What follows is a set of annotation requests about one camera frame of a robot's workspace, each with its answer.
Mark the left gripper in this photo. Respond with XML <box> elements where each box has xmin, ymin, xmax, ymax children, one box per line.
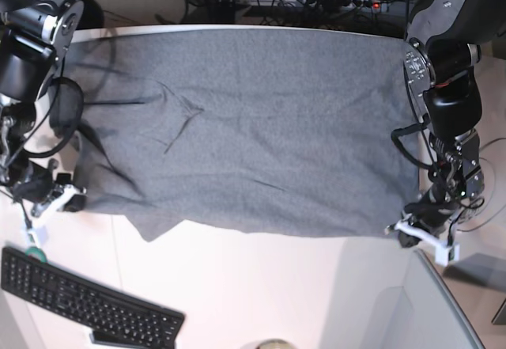
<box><xmin>398</xmin><ymin>188</ymin><xmax>461</xmax><ymax>248</ymax></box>

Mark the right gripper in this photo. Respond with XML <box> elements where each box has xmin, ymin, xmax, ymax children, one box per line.
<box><xmin>9</xmin><ymin>166</ymin><xmax>87</xmax><ymax>213</ymax></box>

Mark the grey t-shirt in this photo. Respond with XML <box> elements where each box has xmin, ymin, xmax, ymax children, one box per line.
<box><xmin>65</xmin><ymin>28</ymin><xmax>418</xmax><ymax>241</ymax></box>

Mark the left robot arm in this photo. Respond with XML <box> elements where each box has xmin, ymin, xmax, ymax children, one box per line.
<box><xmin>391</xmin><ymin>0</ymin><xmax>505</xmax><ymax>248</ymax></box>

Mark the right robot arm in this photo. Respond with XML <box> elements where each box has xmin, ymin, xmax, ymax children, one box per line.
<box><xmin>1</xmin><ymin>0</ymin><xmax>84</xmax><ymax>218</ymax></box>

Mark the green tape roll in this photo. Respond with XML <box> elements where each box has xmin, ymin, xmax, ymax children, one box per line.
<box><xmin>25</xmin><ymin>246</ymin><xmax>47</xmax><ymax>263</ymax></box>

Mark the black computer keyboard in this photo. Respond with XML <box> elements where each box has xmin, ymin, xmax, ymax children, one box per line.
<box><xmin>1</xmin><ymin>247</ymin><xmax>185</xmax><ymax>348</ymax></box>

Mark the round tan object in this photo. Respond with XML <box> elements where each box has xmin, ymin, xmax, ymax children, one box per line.
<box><xmin>254</xmin><ymin>338</ymin><xmax>295</xmax><ymax>349</ymax></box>

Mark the coiled white cable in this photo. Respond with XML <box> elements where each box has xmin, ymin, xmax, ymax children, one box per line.
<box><xmin>458</xmin><ymin>137</ymin><xmax>506</xmax><ymax>232</ymax></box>

